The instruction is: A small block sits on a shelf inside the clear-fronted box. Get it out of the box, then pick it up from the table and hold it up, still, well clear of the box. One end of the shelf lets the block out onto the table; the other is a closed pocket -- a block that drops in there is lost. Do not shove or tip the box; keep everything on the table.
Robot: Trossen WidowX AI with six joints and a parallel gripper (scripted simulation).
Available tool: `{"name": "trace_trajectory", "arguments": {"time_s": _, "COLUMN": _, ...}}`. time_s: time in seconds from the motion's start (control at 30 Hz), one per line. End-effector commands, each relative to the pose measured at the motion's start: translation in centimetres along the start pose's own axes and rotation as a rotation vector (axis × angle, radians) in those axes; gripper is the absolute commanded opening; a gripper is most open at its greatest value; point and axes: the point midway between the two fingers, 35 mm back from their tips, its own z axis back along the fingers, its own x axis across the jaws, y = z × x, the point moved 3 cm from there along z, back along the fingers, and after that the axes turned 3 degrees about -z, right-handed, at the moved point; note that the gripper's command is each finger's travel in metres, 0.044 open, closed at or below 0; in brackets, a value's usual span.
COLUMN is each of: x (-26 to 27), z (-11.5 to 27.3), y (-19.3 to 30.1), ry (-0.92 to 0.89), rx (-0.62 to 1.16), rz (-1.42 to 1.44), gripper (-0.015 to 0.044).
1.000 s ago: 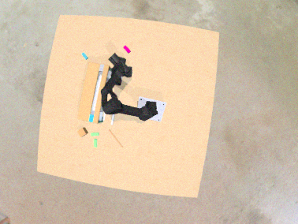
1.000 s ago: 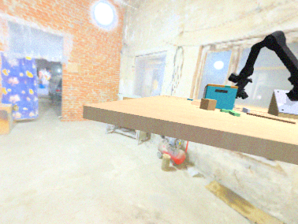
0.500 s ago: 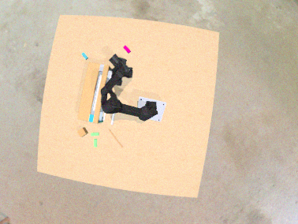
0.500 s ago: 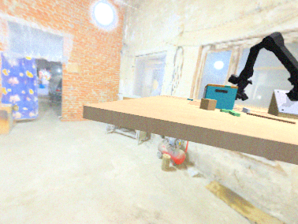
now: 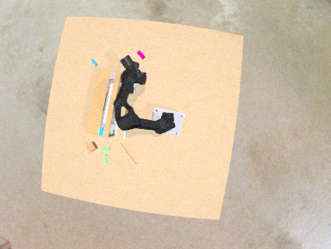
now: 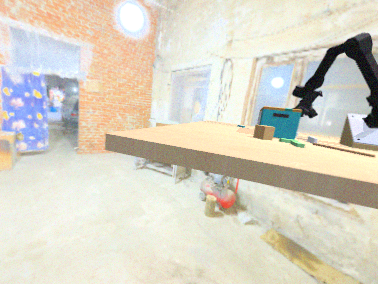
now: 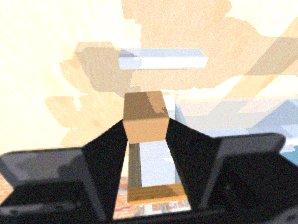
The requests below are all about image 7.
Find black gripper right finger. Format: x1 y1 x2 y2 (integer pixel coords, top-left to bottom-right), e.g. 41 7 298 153
165 117 286 210

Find small tan block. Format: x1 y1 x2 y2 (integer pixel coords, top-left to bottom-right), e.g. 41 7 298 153
123 91 169 144

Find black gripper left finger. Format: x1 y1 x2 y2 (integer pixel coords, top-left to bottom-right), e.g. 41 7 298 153
0 118 128 220

